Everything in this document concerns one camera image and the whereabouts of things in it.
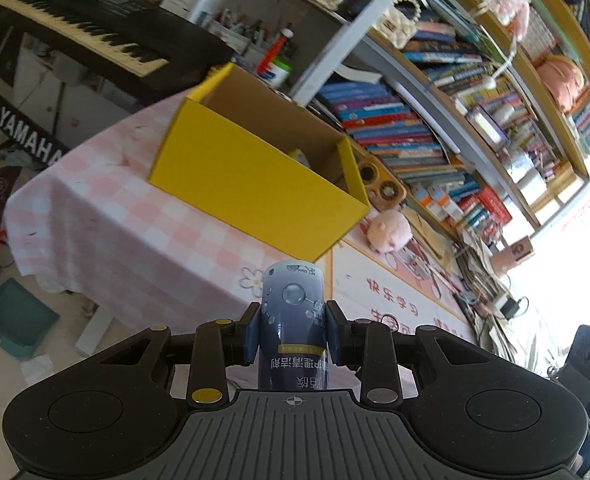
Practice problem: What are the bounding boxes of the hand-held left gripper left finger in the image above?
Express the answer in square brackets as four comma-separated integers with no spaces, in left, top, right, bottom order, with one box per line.
[100,301,262,408]

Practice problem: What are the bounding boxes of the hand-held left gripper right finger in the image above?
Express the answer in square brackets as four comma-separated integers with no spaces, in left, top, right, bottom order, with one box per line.
[325,300,496,406]

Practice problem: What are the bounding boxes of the blue printed bottle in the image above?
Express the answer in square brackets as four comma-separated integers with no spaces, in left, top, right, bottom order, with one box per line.
[256,261,332,391]

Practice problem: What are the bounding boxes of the yellow cardboard box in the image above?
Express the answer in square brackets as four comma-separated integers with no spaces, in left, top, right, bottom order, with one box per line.
[147,62,372,263]

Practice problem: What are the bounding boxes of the pink printed desk mat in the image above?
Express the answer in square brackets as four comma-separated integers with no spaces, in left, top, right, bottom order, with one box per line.
[332,220,480,346]

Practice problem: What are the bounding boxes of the black power adapter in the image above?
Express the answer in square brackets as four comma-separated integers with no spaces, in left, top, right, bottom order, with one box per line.
[495,295,530,318]

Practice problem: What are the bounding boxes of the pink plush toy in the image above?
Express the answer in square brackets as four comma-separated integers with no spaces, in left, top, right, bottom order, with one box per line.
[365,210,412,253]

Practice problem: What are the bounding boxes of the pink carton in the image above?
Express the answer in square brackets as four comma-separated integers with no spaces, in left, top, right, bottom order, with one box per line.
[490,235,536,273]

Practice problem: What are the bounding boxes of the wooden tray round holes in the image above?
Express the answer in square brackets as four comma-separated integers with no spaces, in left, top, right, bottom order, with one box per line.
[355,152,406,211]

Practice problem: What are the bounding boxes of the pile of papers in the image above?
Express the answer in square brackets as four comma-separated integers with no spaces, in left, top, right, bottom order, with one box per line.
[455,230,510,321]

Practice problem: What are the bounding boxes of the white table leg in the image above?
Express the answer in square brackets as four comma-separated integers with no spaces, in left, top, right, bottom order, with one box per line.
[75,305,113,356]

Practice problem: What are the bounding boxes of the pink checked tablecloth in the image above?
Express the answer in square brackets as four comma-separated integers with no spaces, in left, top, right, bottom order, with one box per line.
[2,92,336,333]

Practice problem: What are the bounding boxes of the stack of colourful books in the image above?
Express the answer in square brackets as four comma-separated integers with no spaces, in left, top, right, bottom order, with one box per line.
[317,80,470,196]

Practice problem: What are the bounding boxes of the white crumpled tissue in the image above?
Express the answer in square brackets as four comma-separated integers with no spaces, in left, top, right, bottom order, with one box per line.
[21,355,53,386]

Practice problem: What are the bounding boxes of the white canister green lid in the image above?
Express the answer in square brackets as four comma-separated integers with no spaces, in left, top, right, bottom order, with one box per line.
[262,55,294,88]

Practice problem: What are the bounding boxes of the white bookshelf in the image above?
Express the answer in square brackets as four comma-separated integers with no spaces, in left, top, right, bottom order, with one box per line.
[190,0,590,241]

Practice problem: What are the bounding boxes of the rows of shelved books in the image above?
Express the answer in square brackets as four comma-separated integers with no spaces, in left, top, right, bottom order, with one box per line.
[400,10,590,241]

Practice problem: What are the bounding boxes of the pink round plush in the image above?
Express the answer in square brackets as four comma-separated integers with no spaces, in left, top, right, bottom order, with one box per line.
[535,55,588,111]

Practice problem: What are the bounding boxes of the dark red cloth bag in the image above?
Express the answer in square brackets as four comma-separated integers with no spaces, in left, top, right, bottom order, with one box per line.
[0,165,26,231]

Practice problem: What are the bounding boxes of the black keyboard stand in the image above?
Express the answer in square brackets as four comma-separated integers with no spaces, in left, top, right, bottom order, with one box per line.
[0,25,76,168]

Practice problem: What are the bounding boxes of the white woven handbag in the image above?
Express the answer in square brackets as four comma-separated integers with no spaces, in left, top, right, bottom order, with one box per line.
[375,0,423,51]

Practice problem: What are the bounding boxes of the black electronic keyboard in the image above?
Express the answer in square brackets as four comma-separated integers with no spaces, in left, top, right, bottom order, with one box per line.
[0,0,233,106]

